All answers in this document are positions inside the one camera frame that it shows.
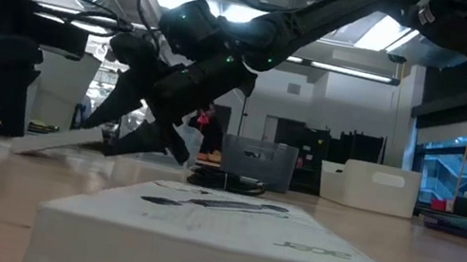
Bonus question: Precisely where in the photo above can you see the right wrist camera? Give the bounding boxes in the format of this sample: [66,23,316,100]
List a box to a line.
[103,29,164,84]

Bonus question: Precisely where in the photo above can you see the ceiling security camera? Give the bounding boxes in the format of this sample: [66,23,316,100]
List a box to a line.
[385,52,408,66]

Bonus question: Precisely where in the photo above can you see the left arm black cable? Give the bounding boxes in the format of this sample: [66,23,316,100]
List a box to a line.
[57,0,140,37]

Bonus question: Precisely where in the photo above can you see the black storage cabinets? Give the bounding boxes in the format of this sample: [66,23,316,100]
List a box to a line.
[266,117,388,205]

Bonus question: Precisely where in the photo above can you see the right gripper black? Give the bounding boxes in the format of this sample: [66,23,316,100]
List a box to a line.
[78,32,260,181]

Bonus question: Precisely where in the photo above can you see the white plastic bin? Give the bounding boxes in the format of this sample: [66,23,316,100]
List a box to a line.
[314,154,424,221]

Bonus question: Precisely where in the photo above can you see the small red box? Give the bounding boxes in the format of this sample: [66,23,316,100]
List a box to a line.
[429,196,449,213]

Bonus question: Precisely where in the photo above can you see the white tilted appliance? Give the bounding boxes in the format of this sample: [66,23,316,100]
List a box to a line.
[20,42,104,136]

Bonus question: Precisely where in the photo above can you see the long ceiling light bar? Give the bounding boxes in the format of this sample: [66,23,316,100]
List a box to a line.
[21,0,404,88]

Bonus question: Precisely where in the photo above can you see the black gantry frame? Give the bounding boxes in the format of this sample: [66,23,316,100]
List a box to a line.
[235,93,251,139]

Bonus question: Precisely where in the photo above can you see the grey plastic bin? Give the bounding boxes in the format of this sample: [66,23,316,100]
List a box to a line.
[215,132,301,197]

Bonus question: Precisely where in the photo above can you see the grey wall vent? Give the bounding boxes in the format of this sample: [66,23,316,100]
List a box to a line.
[286,81,303,97]

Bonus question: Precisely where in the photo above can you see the small black box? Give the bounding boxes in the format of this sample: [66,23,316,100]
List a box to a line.
[452,196,467,217]

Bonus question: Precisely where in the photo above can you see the black cable bundle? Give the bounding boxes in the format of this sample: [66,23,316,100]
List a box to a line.
[184,162,270,200]

